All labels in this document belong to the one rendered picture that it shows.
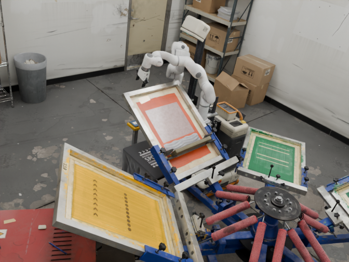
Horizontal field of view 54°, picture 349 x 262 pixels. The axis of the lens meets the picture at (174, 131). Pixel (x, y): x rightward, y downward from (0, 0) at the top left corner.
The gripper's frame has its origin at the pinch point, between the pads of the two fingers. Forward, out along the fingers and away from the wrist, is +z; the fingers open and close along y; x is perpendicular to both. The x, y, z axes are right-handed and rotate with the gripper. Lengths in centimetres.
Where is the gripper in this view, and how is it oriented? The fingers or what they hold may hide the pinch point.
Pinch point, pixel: (140, 82)
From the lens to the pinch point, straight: 295.3
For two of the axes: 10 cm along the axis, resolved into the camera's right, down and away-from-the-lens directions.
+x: -7.4, 2.6, -6.2
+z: -3.3, 6.6, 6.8
